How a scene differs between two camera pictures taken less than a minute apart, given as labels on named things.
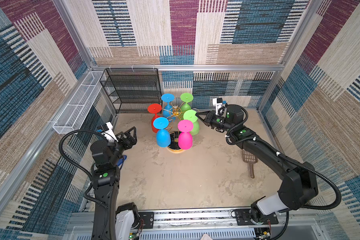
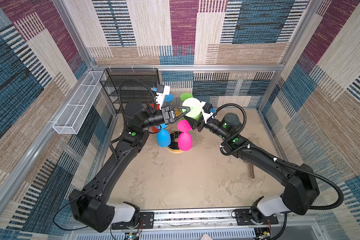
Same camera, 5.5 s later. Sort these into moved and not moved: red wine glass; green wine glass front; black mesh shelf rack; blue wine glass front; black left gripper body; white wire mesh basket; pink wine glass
Moved: green wine glass front; black left gripper body
Not moved: pink wine glass; red wine glass; blue wine glass front; white wire mesh basket; black mesh shelf rack
